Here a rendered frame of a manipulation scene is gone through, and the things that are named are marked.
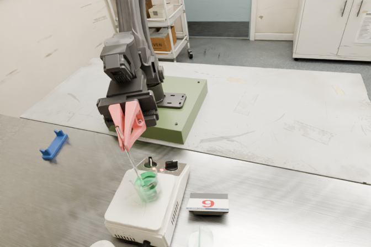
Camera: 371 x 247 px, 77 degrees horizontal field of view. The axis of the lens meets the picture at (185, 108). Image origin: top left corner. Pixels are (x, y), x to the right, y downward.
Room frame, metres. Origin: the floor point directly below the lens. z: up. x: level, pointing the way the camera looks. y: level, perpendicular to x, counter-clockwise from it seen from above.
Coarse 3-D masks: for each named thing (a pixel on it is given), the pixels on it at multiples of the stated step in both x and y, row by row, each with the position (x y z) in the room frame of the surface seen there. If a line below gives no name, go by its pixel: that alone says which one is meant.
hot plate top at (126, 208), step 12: (168, 180) 0.30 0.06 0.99; (120, 192) 0.29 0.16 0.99; (132, 192) 0.28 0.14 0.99; (168, 192) 0.27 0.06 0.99; (120, 204) 0.26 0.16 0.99; (132, 204) 0.26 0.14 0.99; (144, 204) 0.25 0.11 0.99; (156, 204) 0.25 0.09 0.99; (168, 204) 0.25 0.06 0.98; (108, 216) 0.24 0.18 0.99; (120, 216) 0.23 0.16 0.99; (132, 216) 0.23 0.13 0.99; (144, 216) 0.23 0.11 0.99; (156, 216) 0.22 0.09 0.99; (144, 228) 0.20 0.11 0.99; (156, 228) 0.20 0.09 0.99
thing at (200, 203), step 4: (192, 200) 0.29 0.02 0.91; (196, 200) 0.28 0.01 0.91; (200, 200) 0.28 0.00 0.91; (204, 200) 0.28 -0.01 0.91; (208, 200) 0.28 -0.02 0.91; (212, 200) 0.28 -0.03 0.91; (216, 200) 0.28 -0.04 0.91; (220, 200) 0.28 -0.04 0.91; (224, 200) 0.27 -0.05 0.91; (192, 204) 0.27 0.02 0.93; (196, 204) 0.27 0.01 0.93; (200, 204) 0.27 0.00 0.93; (204, 204) 0.26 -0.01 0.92; (208, 204) 0.26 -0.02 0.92; (212, 204) 0.26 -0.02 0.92; (216, 204) 0.26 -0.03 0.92; (220, 204) 0.26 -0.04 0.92; (224, 204) 0.26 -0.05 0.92
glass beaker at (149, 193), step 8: (144, 168) 0.30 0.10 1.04; (152, 168) 0.29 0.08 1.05; (128, 176) 0.27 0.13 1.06; (136, 176) 0.29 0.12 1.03; (136, 184) 0.25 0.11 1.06; (144, 184) 0.25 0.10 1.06; (152, 184) 0.25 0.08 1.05; (160, 184) 0.27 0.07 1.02; (136, 192) 0.26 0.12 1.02; (144, 192) 0.25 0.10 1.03; (152, 192) 0.25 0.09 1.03; (160, 192) 0.26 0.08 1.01; (144, 200) 0.25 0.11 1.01; (152, 200) 0.25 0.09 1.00
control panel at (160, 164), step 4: (144, 160) 0.40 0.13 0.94; (148, 160) 0.40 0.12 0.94; (156, 160) 0.40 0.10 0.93; (160, 160) 0.40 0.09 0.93; (164, 160) 0.40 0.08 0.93; (160, 164) 0.38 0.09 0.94; (164, 164) 0.38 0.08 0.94; (180, 164) 0.37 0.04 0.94; (184, 164) 0.37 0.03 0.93; (160, 168) 0.36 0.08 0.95; (164, 168) 0.36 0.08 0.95; (180, 168) 0.35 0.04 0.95; (160, 172) 0.34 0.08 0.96; (164, 172) 0.34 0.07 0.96; (168, 172) 0.34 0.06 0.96; (172, 172) 0.34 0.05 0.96; (176, 172) 0.34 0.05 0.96; (180, 172) 0.34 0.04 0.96
